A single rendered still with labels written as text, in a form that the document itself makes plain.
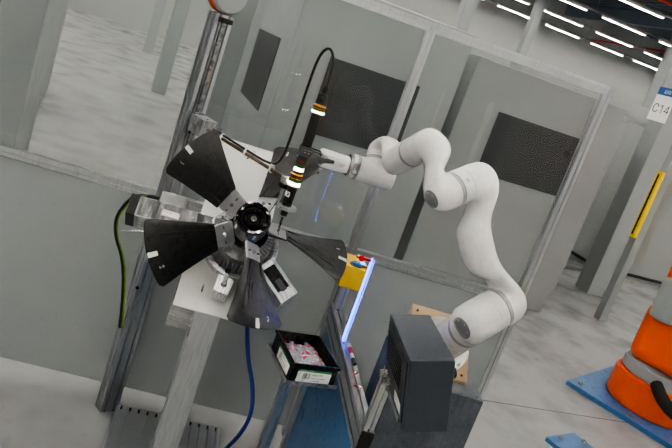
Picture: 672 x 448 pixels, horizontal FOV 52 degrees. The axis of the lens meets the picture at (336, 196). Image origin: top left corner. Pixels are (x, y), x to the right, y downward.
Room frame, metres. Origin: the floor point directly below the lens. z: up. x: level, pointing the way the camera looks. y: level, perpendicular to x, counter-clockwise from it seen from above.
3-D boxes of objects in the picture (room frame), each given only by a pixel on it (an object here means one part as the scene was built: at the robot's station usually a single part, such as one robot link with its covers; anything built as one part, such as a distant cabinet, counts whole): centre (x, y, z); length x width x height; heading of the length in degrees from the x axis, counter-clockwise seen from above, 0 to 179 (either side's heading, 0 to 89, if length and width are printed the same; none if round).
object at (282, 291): (2.30, 0.10, 0.98); 0.20 x 0.16 x 0.20; 10
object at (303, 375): (2.13, -0.08, 0.85); 0.22 x 0.17 x 0.07; 25
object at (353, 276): (2.62, -0.15, 1.02); 0.16 x 0.10 x 0.11; 10
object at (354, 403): (2.23, -0.23, 0.82); 0.90 x 0.04 x 0.08; 10
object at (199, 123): (2.70, 0.59, 1.36); 0.10 x 0.07 x 0.08; 45
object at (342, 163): (2.28, 0.04, 1.48); 0.11 x 0.10 x 0.07; 101
